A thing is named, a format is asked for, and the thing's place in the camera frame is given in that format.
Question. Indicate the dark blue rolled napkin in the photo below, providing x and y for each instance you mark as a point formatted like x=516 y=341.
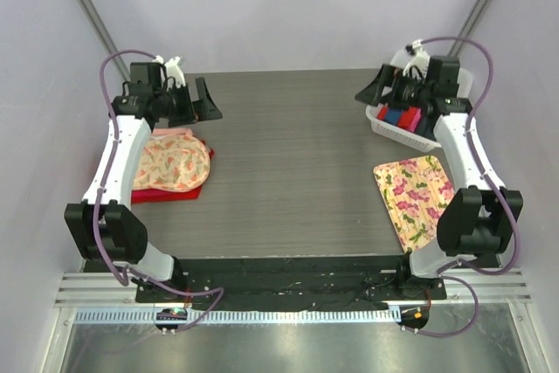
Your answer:
x=424 y=129

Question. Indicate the floral mesh laundry bag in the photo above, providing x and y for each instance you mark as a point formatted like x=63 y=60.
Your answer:
x=172 y=138

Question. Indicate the pink rolled napkin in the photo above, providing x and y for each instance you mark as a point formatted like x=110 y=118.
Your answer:
x=417 y=116

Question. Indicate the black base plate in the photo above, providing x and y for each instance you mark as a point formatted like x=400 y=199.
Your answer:
x=327 y=284

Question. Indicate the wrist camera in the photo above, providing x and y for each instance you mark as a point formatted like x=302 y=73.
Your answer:
x=172 y=75
x=410 y=58

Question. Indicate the red napkin stack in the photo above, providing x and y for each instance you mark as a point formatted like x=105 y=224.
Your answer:
x=174 y=196

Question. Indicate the white plastic basket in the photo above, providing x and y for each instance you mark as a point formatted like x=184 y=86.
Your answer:
x=402 y=133

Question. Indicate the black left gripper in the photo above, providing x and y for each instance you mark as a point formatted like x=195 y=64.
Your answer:
x=204 y=109

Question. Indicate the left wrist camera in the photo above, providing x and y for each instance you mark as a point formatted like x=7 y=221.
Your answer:
x=172 y=75

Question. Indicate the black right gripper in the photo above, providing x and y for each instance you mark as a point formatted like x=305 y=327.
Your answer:
x=374 y=94

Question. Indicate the floral tray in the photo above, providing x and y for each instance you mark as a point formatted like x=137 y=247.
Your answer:
x=415 y=193

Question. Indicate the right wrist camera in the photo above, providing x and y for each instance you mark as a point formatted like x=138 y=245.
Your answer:
x=410 y=58

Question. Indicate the blue paper napkin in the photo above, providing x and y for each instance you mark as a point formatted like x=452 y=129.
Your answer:
x=393 y=116

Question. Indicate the red rolled napkin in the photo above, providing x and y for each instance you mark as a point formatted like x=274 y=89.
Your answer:
x=406 y=122

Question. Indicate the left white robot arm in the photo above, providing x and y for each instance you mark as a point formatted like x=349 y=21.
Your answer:
x=102 y=224

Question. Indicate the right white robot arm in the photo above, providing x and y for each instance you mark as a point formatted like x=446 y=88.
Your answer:
x=482 y=216

